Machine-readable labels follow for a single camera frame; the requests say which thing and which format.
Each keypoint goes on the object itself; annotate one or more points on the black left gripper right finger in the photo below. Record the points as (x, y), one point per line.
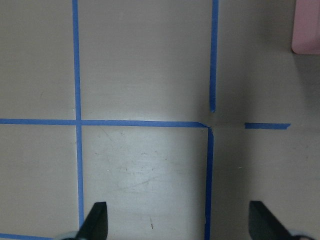
(263, 225)

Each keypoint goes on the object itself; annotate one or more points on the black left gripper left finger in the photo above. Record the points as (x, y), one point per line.
(95, 226)

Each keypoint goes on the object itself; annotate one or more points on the pink plastic box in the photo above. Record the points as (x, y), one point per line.
(306, 28)

